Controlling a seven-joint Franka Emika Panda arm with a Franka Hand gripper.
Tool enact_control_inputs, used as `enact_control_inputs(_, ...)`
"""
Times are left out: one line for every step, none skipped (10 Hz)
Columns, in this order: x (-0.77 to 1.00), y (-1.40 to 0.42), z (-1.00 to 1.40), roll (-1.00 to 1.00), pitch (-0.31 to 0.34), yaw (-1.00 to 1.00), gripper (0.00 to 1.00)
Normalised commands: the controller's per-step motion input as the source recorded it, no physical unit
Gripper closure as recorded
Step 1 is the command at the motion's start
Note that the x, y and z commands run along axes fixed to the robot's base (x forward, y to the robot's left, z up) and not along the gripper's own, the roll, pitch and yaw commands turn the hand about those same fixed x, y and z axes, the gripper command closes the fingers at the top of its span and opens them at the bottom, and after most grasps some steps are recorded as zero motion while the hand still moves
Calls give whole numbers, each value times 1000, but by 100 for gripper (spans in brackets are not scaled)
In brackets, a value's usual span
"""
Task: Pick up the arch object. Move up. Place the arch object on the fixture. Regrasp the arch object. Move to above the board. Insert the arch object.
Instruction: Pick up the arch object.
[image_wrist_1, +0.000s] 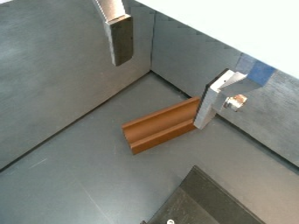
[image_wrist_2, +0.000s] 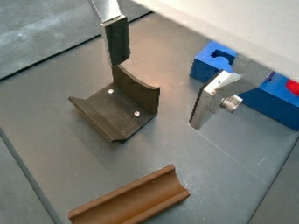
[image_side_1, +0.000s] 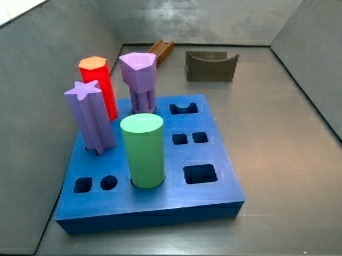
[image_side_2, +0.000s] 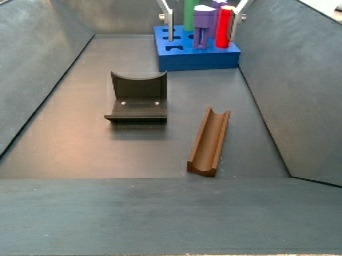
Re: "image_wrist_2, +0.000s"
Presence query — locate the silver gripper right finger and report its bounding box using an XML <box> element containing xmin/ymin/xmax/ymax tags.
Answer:
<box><xmin>189</xmin><ymin>55</ymin><xmax>272</xmax><ymax>130</ymax></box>

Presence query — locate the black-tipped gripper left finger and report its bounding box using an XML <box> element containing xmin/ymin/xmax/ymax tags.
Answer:
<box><xmin>88</xmin><ymin>0</ymin><xmax>130</xmax><ymax>67</ymax></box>

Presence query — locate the brown arch object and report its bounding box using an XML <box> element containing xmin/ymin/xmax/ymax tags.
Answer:
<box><xmin>68</xmin><ymin>164</ymin><xmax>191</xmax><ymax>224</ymax></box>

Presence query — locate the black curved fixture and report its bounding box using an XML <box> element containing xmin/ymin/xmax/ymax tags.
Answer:
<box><xmin>69</xmin><ymin>66</ymin><xmax>160</xmax><ymax>142</ymax></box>

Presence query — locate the blue shape-sorter base block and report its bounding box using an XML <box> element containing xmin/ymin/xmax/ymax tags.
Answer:
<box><xmin>189</xmin><ymin>41</ymin><xmax>299</xmax><ymax>131</ymax></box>

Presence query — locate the red hexagonal peg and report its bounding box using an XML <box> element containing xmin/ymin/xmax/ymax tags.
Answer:
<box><xmin>284</xmin><ymin>80</ymin><xmax>299</xmax><ymax>95</ymax></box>

